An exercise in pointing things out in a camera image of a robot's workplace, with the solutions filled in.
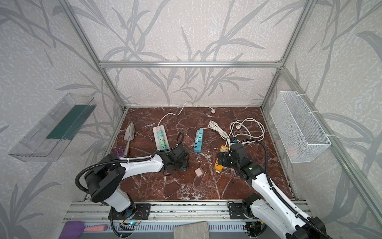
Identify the orange power strip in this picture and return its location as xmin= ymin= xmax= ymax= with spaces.
xmin=214 ymin=145 xmax=229 ymax=172

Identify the blue power strip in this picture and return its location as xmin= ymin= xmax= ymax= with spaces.
xmin=193 ymin=127 xmax=204 ymax=153

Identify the white multicolour power strip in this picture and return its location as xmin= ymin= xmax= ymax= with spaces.
xmin=153 ymin=125 xmax=170 ymax=150

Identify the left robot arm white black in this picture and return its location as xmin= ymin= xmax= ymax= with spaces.
xmin=75 ymin=144 xmax=190 ymax=218

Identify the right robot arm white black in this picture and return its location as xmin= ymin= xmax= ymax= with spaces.
xmin=216 ymin=143 xmax=330 ymax=239

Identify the metal garden trowel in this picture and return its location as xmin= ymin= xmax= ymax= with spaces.
xmin=123 ymin=122 xmax=135 ymax=157

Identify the purple pink hand rake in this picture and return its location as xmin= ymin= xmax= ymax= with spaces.
xmin=115 ymin=147 xmax=125 ymax=158

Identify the grey sponge block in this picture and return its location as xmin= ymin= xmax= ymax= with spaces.
xmin=174 ymin=222 xmax=210 ymax=239

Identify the purple pink brush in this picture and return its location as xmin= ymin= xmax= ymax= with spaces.
xmin=59 ymin=221 xmax=108 ymax=239

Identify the white bundled cable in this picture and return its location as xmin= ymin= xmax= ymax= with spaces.
xmin=203 ymin=120 xmax=229 ymax=140

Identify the white coiled cable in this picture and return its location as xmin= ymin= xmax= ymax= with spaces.
xmin=226 ymin=117 xmax=266 ymax=147

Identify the white power strip cord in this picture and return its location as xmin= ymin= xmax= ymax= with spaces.
xmin=157 ymin=101 xmax=217 ymax=127

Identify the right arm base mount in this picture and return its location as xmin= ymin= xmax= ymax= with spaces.
xmin=227 ymin=201 xmax=260 ymax=220

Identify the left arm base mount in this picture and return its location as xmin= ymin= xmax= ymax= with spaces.
xmin=113 ymin=203 xmax=151 ymax=220

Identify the white wire mesh basket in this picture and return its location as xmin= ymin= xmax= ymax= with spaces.
xmin=270 ymin=91 xmax=331 ymax=163

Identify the clear plastic wall tray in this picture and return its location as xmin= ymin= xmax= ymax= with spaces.
xmin=9 ymin=93 xmax=97 ymax=162

